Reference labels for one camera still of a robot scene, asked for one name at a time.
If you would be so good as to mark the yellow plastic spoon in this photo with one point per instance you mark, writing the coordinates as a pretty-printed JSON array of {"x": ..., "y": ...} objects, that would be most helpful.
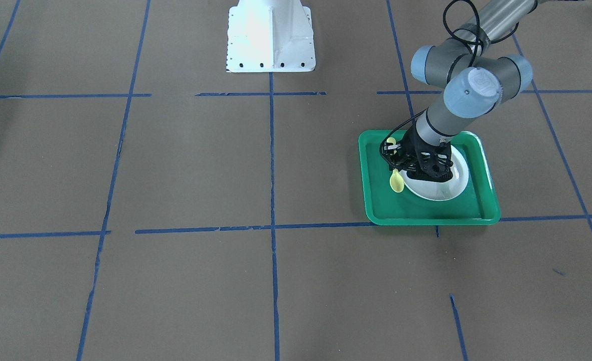
[{"x": 396, "y": 181}]

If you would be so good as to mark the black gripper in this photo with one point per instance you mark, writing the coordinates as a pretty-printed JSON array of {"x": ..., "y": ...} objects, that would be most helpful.
[{"x": 410, "y": 145}]

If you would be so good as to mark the white round plate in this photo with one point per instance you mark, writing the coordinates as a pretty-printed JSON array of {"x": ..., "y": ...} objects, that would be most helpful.
[{"x": 440, "y": 192}]

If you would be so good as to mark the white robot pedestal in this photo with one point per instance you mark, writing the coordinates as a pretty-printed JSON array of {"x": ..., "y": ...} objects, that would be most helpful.
[{"x": 270, "y": 36}]

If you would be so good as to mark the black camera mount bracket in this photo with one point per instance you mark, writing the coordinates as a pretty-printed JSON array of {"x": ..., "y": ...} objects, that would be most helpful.
[{"x": 388, "y": 149}]

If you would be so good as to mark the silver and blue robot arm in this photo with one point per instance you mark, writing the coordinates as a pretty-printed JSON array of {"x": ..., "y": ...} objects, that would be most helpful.
[{"x": 472, "y": 86}]

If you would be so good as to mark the green plastic tray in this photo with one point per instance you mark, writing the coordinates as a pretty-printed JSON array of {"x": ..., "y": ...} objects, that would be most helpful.
[{"x": 477, "y": 205}]

